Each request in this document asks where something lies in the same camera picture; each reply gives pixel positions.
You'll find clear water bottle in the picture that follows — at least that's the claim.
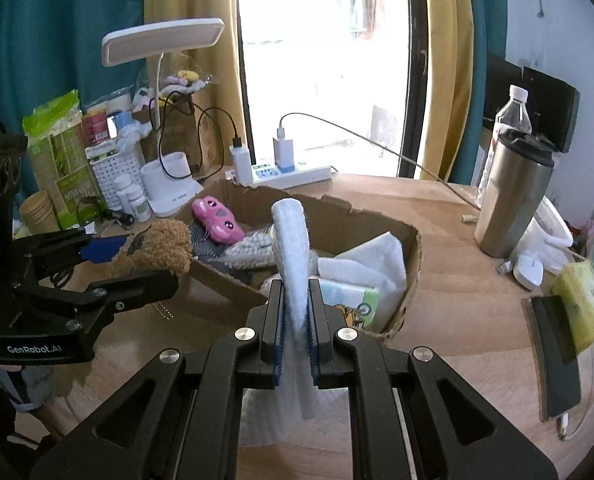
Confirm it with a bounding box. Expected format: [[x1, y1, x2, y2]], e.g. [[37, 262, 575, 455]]
[[477, 85, 534, 208]]

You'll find teal curtain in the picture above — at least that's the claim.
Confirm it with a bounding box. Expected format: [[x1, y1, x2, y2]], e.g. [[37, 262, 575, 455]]
[[0, 0, 150, 221], [464, 0, 508, 186]]

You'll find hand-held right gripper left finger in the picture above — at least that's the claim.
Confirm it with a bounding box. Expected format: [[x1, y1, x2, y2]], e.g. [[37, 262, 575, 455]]
[[30, 279, 285, 480]]

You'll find black cable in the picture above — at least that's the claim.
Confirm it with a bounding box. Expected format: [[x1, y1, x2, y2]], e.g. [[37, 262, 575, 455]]
[[157, 94, 246, 182]]

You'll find wrapped plush flower bouquet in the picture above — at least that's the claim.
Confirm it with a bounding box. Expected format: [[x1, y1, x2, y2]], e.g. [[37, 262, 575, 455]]
[[134, 57, 213, 111]]

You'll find stack of paper cups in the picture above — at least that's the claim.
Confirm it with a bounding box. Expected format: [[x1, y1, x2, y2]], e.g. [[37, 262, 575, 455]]
[[20, 191, 61, 234]]

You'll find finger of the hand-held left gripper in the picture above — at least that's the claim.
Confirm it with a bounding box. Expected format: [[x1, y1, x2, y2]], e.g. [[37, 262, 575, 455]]
[[84, 269, 180, 314], [12, 227, 129, 282]]

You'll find green food bag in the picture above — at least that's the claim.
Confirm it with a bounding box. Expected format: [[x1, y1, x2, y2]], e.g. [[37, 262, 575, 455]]
[[22, 89, 104, 231]]

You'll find white charger with black cable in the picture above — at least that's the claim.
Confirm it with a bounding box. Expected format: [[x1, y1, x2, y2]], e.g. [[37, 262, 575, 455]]
[[229, 146, 254, 186]]

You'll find brown plush toy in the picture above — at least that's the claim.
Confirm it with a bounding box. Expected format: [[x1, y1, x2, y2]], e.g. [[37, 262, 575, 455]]
[[106, 218, 194, 281]]

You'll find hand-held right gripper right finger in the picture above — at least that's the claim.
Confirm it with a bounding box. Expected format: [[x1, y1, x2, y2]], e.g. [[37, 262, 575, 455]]
[[308, 278, 560, 480]]

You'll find cardboard box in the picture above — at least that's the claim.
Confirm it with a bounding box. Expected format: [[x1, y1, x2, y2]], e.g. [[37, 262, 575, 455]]
[[174, 178, 423, 347]]

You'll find red box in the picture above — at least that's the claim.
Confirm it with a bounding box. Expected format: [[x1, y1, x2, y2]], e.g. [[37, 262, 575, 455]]
[[81, 112, 111, 149]]

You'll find white kettle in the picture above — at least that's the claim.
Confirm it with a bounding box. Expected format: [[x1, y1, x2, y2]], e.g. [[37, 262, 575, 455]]
[[521, 196, 574, 275]]

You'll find white storage basket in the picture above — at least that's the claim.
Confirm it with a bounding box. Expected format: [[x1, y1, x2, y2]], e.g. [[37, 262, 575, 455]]
[[86, 140, 145, 211]]

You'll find black monitor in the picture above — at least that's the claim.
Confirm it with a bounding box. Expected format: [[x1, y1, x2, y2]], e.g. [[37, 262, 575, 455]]
[[482, 52, 580, 154]]

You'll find white knobbly cloth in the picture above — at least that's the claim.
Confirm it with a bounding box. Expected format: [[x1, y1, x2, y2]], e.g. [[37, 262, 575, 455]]
[[222, 229, 279, 272]]

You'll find white charger with grey cable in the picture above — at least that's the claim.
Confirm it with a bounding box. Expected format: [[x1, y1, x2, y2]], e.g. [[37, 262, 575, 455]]
[[273, 136, 296, 172]]

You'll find steel tumbler with black lid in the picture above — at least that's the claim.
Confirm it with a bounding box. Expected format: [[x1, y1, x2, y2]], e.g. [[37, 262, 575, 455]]
[[473, 129, 555, 259]]

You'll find folded white towel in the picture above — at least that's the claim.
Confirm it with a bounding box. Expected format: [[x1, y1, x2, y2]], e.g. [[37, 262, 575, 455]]
[[318, 231, 409, 307]]

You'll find pink plush toy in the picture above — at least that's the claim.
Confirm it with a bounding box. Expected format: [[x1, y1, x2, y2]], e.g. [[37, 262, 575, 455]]
[[192, 196, 246, 243]]

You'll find grey striped cloth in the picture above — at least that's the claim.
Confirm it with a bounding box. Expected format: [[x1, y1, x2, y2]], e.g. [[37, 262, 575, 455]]
[[189, 222, 260, 283]]

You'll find green and white tissue packet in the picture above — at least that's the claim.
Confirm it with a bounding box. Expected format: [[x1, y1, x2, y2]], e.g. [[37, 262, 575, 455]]
[[317, 280, 381, 332]]

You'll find white fluffy towel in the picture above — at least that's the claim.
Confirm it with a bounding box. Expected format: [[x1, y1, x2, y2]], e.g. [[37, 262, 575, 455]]
[[237, 199, 328, 448]]

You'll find black window frame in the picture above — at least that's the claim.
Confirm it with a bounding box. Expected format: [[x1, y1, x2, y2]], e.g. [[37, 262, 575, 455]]
[[406, 0, 434, 179]]

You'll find brown paper bag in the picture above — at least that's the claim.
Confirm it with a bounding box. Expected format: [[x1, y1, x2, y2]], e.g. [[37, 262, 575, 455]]
[[141, 94, 200, 173]]

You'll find yellow tissue packet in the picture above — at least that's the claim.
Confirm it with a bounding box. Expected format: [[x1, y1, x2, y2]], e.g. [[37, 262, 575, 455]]
[[551, 261, 594, 356]]

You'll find white computer mouse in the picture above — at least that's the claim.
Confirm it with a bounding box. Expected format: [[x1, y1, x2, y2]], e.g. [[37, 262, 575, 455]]
[[513, 251, 546, 291]]

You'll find white pill bottle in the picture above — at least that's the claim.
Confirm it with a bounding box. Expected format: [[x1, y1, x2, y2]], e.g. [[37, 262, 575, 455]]
[[114, 175, 133, 213], [127, 185, 153, 223]]

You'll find white power strip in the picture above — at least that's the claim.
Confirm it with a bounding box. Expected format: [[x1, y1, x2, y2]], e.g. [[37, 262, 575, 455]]
[[225, 162, 334, 190]]

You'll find white desk lamp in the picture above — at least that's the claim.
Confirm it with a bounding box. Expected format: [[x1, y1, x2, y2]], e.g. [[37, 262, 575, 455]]
[[101, 17, 226, 214]]

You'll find black smartphone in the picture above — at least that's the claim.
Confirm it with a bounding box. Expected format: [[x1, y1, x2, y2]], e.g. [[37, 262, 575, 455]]
[[528, 294, 584, 422]]

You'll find grey cable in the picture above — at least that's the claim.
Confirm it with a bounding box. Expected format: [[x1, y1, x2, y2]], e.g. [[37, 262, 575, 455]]
[[276, 112, 484, 211]]

